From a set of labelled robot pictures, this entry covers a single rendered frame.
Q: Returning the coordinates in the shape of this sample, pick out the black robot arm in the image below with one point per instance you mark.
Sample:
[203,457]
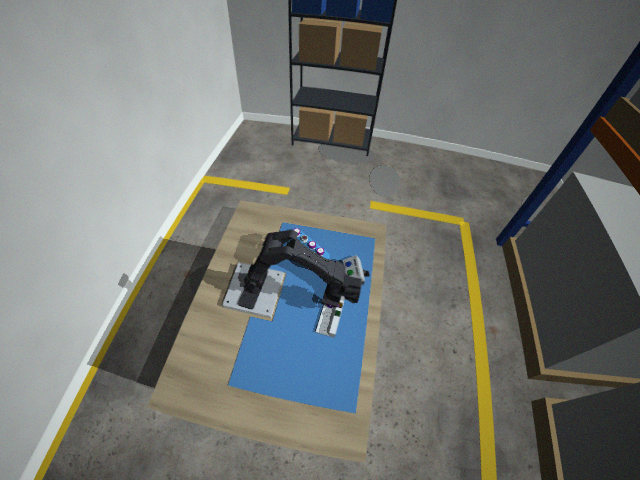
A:
[273,252]

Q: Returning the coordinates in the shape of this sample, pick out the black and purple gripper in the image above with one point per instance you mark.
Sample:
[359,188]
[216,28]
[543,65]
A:
[327,299]

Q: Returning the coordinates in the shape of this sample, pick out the blue work mat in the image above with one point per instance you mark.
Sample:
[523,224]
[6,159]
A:
[286,358]

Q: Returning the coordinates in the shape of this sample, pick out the white rectangular console with lamps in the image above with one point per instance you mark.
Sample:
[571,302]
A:
[329,319]

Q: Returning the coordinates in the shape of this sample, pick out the grey key panel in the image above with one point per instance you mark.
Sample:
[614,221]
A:
[354,268]

